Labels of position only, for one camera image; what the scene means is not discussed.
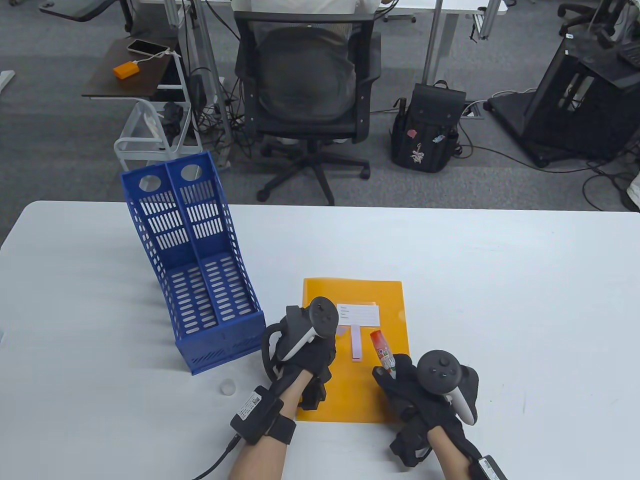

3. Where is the person's right hand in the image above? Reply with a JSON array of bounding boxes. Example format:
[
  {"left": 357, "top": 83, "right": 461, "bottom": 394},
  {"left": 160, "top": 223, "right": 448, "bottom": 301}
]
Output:
[{"left": 372, "top": 353, "right": 481, "bottom": 471}]

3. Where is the person's left hand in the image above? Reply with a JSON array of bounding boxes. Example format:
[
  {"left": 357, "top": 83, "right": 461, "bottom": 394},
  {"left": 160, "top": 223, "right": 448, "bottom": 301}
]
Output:
[{"left": 272, "top": 335, "right": 337, "bottom": 412}]

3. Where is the red and white glue stick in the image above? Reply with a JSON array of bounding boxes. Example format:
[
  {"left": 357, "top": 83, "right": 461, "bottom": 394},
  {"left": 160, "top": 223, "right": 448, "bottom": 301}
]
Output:
[{"left": 370, "top": 330, "right": 399, "bottom": 376}]

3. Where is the orange document folder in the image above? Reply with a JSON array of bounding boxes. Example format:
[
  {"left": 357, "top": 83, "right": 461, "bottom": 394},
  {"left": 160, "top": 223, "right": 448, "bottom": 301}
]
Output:
[{"left": 295, "top": 278, "right": 412, "bottom": 425}]

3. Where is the person's left forearm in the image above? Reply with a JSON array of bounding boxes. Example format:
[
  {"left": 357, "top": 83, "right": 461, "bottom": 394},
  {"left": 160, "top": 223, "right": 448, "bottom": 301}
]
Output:
[{"left": 228, "top": 422, "right": 291, "bottom": 480}]

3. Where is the person's right forearm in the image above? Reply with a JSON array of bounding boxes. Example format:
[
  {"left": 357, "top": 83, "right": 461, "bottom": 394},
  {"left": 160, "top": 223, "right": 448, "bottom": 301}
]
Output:
[{"left": 427, "top": 429, "right": 474, "bottom": 480}]

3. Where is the black and white left controller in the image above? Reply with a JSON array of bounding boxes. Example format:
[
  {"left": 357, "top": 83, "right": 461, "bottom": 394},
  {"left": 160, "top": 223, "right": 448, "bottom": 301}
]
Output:
[{"left": 263, "top": 296, "right": 339, "bottom": 382}]

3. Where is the black and white controller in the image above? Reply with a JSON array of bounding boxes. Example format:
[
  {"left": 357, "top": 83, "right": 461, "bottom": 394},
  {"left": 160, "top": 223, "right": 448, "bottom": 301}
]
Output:
[
  {"left": 416, "top": 349, "right": 480, "bottom": 426},
  {"left": 263, "top": 296, "right": 339, "bottom": 382}
]

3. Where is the black and white right controller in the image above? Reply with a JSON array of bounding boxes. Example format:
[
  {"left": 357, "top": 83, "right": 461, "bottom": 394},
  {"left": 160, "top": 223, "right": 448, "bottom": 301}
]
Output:
[{"left": 416, "top": 349, "right": 480, "bottom": 426}]

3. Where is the white paper label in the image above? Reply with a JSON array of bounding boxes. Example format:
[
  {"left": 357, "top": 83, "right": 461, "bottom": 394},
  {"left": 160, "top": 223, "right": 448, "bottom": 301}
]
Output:
[{"left": 338, "top": 303, "right": 381, "bottom": 326}]

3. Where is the blue plastic file holder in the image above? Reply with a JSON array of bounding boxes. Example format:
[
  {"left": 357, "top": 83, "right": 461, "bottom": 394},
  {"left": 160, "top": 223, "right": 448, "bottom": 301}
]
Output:
[{"left": 120, "top": 151, "right": 267, "bottom": 376}]

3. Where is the black backpack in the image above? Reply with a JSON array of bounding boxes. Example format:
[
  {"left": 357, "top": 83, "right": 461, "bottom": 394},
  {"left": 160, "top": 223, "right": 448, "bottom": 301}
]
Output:
[{"left": 389, "top": 80, "right": 467, "bottom": 174}]

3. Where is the black mesh office chair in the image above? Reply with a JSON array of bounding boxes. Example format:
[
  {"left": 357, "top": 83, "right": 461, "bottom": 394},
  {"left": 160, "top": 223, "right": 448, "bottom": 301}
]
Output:
[{"left": 234, "top": 11, "right": 382, "bottom": 207}]

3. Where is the silver desk leg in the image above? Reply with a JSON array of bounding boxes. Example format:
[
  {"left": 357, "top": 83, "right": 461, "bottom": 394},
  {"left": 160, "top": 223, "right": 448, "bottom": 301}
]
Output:
[
  {"left": 190, "top": 0, "right": 236, "bottom": 147},
  {"left": 422, "top": 0, "right": 449, "bottom": 86}
]

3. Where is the black equipment stand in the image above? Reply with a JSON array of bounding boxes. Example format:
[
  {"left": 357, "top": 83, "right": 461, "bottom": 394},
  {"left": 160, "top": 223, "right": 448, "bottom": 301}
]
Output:
[{"left": 487, "top": 37, "right": 640, "bottom": 169}]

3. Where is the brown side table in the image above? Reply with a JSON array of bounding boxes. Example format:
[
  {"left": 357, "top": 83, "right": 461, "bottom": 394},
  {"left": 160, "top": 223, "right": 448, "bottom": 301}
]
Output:
[{"left": 81, "top": 37, "right": 184, "bottom": 101}]

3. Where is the white smartphone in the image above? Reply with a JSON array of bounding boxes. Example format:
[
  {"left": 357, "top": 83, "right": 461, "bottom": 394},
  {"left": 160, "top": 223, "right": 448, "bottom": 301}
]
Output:
[{"left": 127, "top": 39, "right": 171, "bottom": 57}]

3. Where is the black swivel chair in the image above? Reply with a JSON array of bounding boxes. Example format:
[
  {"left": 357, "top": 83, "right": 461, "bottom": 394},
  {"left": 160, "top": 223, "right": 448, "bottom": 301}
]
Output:
[{"left": 557, "top": 0, "right": 640, "bottom": 40}]

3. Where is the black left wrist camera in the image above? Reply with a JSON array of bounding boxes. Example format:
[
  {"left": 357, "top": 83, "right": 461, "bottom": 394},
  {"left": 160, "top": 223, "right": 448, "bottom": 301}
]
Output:
[{"left": 230, "top": 384, "right": 297, "bottom": 445}]

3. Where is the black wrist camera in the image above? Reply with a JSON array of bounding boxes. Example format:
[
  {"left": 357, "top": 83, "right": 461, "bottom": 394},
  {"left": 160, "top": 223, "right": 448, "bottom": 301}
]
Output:
[
  {"left": 230, "top": 384, "right": 297, "bottom": 445},
  {"left": 470, "top": 453, "right": 509, "bottom": 480}
]

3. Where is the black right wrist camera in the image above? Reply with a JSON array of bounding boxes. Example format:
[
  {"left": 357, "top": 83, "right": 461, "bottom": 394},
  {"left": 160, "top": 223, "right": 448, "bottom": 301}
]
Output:
[{"left": 470, "top": 453, "right": 509, "bottom": 480}]

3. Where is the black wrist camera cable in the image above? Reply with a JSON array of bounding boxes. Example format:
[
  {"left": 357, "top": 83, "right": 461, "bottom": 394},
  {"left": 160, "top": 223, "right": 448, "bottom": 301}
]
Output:
[{"left": 192, "top": 434, "right": 244, "bottom": 480}]

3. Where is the black floor cable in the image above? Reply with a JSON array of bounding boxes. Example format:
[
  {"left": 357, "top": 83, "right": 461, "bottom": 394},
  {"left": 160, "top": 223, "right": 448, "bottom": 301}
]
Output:
[{"left": 457, "top": 114, "right": 640, "bottom": 175}]

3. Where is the white wire trolley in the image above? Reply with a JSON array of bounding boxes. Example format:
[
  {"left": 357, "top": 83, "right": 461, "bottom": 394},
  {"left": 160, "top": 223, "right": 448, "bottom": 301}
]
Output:
[{"left": 113, "top": 98, "right": 204, "bottom": 174}]

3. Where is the white charging cable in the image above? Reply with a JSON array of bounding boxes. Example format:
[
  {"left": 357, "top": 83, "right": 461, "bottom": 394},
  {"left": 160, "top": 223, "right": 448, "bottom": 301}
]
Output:
[{"left": 135, "top": 48, "right": 182, "bottom": 66}]

